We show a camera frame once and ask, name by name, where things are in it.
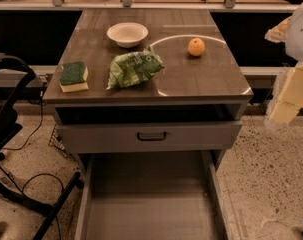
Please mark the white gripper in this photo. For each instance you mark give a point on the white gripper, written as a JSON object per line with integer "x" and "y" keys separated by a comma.
{"x": 300, "y": 37}

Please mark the orange fruit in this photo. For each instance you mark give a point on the orange fruit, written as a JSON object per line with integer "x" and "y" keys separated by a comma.
{"x": 196, "y": 47}

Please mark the grey drawer cabinet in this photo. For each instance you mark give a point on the grey drawer cabinet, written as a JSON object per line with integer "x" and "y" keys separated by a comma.
{"x": 158, "y": 80}

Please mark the open bottom drawer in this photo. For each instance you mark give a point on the open bottom drawer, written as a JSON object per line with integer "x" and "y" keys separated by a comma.
{"x": 152, "y": 196}

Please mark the green chip bag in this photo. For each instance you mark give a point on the green chip bag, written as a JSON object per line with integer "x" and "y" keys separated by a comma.
{"x": 133, "y": 68}

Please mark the white bowl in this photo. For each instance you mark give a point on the white bowl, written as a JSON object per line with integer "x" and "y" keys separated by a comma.
{"x": 127, "y": 34}

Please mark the green yellow sponge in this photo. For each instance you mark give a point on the green yellow sponge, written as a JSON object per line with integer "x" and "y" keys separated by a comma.
{"x": 74, "y": 77}

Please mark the middle drawer with black handle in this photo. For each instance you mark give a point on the middle drawer with black handle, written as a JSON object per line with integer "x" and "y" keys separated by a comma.
{"x": 107, "y": 138}

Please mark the black chair frame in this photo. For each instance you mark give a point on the black chair frame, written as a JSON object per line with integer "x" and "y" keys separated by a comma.
{"x": 8, "y": 129}

